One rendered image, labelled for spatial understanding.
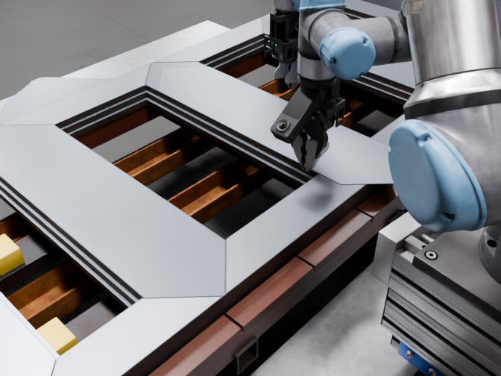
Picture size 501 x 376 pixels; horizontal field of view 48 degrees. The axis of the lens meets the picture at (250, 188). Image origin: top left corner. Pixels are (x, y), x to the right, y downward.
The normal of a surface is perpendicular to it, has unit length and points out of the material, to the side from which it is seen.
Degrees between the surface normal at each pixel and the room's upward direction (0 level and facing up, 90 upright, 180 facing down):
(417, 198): 96
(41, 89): 0
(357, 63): 90
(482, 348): 90
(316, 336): 0
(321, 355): 0
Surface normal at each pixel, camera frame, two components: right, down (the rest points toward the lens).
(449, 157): 0.08, -0.26
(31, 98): -0.01, -0.79
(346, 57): 0.24, 0.59
